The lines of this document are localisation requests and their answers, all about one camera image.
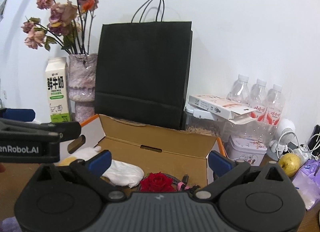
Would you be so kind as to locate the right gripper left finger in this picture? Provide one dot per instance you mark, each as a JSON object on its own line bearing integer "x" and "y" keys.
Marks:
{"x": 90, "y": 172}

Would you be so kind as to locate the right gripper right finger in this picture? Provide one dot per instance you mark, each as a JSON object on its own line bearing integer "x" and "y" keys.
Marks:
{"x": 228, "y": 173}

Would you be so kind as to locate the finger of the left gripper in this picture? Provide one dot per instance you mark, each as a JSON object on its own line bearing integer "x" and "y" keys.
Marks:
{"x": 24, "y": 115}
{"x": 37, "y": 128}

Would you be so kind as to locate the yellow white plush toy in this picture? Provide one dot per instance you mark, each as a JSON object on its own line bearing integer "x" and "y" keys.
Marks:
{"x": 83, "y": 154}

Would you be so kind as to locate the white cloth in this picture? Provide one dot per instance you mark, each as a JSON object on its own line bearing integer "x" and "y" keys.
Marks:
{"x": 124, "y": 174}

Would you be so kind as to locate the red rose flower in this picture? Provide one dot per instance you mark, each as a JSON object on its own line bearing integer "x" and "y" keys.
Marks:
{"x": 156, "y": 182}

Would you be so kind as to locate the lilac towel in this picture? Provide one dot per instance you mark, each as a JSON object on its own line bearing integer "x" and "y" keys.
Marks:
{"x": 10, "y": 225}

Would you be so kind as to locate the person left hand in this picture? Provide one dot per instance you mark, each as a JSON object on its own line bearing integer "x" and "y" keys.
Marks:
{"x": 2, "y": 168}

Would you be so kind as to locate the decorated tin box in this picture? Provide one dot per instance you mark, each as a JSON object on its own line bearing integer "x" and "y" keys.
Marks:
{"x": 244, "y": 148}

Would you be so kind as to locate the red cardboard box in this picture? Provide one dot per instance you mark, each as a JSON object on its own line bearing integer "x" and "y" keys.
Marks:
{"x": 153, "y": 149}

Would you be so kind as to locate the white green milk carton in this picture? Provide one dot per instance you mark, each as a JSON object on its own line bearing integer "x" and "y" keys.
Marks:
{"x": 56, "y": 78}

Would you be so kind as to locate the clear plastic container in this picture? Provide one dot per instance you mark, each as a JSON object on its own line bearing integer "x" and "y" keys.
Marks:
{"x": 205, "y": 123}

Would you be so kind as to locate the white flat carton box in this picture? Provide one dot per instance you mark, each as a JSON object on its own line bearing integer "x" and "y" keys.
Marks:
{"x": 235, "y": 112}

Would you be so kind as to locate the purple textured vase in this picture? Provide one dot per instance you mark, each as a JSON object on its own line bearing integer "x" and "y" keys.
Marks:
{"x": 81, "y": 84}

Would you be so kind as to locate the yellow green apple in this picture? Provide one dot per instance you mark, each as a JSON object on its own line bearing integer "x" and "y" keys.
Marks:
{"x": 290, "y": 164}

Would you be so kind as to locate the small white fan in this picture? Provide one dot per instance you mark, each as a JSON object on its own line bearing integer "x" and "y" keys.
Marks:
{"x": 284, "y": 134}

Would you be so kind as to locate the middle water bottle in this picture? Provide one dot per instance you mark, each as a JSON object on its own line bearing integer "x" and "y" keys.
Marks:
{"x": 257, "y": 100}

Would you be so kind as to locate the water bottle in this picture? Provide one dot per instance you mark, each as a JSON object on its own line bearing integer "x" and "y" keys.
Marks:
{"x": 274, "y": 102}
{"x": 239, "y": 91}
{"x": 257, "y": 100}

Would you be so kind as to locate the left water bottle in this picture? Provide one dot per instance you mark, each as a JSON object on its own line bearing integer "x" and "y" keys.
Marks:
{"x": 239, "y": 91}

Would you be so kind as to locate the purple tissue pack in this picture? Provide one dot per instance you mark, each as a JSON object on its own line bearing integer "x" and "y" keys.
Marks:
{"x": 306, "y": 182}

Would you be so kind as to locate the right water bottle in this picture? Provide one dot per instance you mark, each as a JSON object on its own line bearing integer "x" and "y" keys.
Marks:
{"x": 274, "y": 102}

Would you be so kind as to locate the black paper bag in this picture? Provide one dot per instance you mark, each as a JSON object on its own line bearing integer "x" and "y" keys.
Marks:
{"x": 143, "y": 70}

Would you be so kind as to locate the dried pink flowers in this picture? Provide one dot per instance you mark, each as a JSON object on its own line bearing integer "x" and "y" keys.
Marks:
{"x": 69, "y": 26}

